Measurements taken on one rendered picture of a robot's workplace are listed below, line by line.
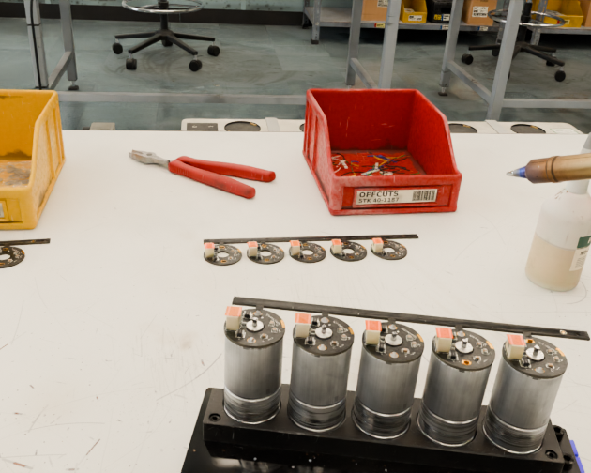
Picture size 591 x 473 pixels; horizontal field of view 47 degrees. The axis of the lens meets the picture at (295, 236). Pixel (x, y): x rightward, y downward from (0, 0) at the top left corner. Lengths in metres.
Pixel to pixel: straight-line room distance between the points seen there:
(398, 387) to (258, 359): 0.06
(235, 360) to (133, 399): 0.08
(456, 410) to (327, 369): 0.05
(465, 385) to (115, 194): 0.33
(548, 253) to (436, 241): 0.08
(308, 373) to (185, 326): 0.12
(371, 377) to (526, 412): 0.06
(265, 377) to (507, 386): 0.10
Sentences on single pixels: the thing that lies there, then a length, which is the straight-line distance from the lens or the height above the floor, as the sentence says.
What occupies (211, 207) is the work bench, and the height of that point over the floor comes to 0.75.
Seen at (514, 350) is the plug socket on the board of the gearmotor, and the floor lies 0.82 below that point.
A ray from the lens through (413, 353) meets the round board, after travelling 0.27.
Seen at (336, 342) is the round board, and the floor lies 0.81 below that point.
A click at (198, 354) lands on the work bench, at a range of 0.36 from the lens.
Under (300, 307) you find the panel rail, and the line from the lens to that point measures 0.29.
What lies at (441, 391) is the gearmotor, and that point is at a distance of 0.28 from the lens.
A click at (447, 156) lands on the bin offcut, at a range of 0.54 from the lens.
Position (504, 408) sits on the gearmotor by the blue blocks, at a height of 0.79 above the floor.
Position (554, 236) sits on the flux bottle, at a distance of 0.44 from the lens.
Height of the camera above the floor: 0.98
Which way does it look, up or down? 29 degrees down
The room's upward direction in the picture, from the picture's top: 4 degrees clockwise
